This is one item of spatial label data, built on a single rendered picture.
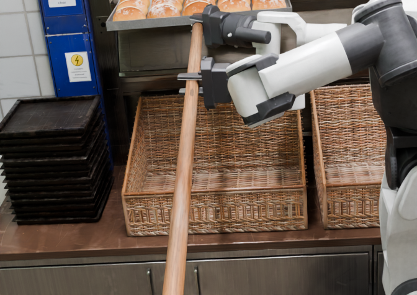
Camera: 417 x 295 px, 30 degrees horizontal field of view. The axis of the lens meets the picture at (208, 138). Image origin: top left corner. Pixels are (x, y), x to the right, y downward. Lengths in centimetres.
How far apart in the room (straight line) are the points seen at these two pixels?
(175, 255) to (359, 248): 124
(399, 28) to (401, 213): 50
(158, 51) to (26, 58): 46
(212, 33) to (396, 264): 80
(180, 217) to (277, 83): 35
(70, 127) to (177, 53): 48
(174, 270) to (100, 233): 132
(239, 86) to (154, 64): 116
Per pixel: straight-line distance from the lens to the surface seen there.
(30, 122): 251
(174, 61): 265
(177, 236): 122
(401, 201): 182
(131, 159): 247
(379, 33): 149
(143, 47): 267
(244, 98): 152
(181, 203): 131
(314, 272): 239
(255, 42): 207
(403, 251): 193
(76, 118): 248
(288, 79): 147
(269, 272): 239
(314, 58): 148
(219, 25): 217
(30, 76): 278
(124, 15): 234
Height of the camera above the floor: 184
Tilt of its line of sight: 25 degrees down
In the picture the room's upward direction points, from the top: 5 degrees counter-clockwise
